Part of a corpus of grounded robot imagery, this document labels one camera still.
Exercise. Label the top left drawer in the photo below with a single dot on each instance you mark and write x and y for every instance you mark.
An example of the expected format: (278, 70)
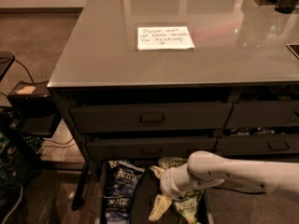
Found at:
(150, 117)

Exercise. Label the green kettle chip bag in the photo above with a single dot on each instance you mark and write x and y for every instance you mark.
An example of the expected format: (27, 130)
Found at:
(187, 207)
(170, 162)

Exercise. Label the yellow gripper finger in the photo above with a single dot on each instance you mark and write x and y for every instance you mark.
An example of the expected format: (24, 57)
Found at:
(161, 205)
(157, 171)

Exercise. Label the dark phone on counter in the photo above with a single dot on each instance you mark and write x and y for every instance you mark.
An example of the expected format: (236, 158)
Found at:
(294, 48)

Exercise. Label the dark grey drawer cabinet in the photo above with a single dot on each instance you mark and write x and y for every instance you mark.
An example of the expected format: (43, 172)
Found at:
(239, 55)

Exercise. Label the blue kettle chip bag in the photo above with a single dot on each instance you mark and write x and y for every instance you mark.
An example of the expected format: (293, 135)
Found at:
(125, 181)
(113, 164)
(118, 210)

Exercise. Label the middle left drawer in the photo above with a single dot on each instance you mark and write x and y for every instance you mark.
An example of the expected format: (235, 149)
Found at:
(142, 148)

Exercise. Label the black crate with snacks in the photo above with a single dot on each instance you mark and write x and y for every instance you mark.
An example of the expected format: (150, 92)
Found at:
(15, 160)

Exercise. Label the middle right drawer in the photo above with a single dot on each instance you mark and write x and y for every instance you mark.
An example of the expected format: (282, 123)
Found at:
(272, 144)

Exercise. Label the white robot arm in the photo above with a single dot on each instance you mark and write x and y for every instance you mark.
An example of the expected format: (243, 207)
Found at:
(205, 170)

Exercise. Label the black box with label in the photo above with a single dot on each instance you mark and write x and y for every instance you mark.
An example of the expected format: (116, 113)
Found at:
(33, 102)

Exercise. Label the green Kettle chip bag front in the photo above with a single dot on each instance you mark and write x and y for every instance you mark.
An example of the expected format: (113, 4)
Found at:
(187, 207)

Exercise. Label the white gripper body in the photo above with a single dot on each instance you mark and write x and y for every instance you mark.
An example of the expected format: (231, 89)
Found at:
(168, 180)

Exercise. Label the white handwritten paper note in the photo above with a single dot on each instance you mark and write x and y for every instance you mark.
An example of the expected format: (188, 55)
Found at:
(154, 38)

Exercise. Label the top right drawer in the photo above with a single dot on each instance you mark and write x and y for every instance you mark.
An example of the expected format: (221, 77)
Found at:
(264, 114)

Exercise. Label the dark snack bags in drawer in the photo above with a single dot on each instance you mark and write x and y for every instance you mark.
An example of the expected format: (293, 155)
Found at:
(261, 131)

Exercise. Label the green Kettle chip bag rear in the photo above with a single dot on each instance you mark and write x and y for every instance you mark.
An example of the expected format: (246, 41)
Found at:
(170, 162)

